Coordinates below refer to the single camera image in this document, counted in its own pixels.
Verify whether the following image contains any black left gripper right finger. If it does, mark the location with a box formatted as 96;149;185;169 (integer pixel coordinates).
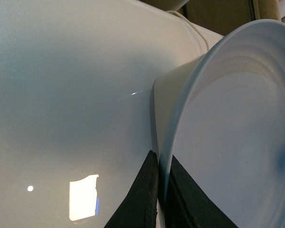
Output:
164;157;237;228

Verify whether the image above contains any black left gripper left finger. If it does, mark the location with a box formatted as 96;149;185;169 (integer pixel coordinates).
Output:
105;151;159;228

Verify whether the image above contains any light blue round plate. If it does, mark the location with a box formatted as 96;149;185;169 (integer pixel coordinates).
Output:
159;19;285;228

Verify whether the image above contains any white toaster chrome top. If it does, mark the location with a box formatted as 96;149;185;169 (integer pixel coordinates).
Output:
150;55;204;158

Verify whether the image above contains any white toaster power cable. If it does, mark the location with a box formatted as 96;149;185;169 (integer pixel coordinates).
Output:
166;9;211;52

